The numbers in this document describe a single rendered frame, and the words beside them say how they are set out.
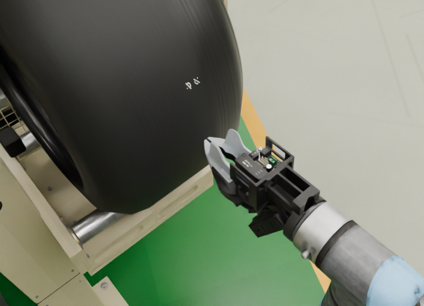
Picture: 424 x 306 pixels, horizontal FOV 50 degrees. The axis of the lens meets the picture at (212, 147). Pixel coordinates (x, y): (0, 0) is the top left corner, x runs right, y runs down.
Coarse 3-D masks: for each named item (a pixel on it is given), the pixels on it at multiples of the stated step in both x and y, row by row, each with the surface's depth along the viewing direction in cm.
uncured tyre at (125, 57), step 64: (0, 0) 55; (64, 0) 54; (128, 0) 57; (192, 0) 61; (0, 64) 93; (64, 64) 55; (128, 64) 57; (192, 64) 62; (64, 128) 60; (128, 128) 60; (192, 128) 67; (128, 192) 68
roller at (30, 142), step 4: (28, 132) 105; (20, 136) 105; (24, 136) 105; (28, 136) 105; (32, 136) 105; (24, 140) 104; (28, 140) 104; (32, 140) 105; (36, 140) 105; (28, 144) 104; (32, 144) 105; (36, 144) 106; (28, 148) 105; (32, 148) 105; (36, 148) 107; (24, 152) 104; (28, 152) 106; (16, 156) 104; (20, 156) 105
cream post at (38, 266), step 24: (0, 168) 74; (0, 192) 78; (24, 192) 82; (0, 216) 82; (24, 216) 86; (0, 240) 86; (24, 240) 91; (48, 240) 97; (0, 264) 91; (24, 264) 97; (48, 264) 104; (72, 264) 111; (24, 288) 103; (48, 288) 111; (72, 288) 120
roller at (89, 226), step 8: (88, 216) 93; (96, 216) 93; (104, 216) 93; (112, 216) 94; (120, 216) 96; (80, 224) 92; (88, 224) 92; (96, 224) 93; (104, 224) 94; (80, 232) 91; (88, 232) 92; (96, 232) 93; (80, 240) 92
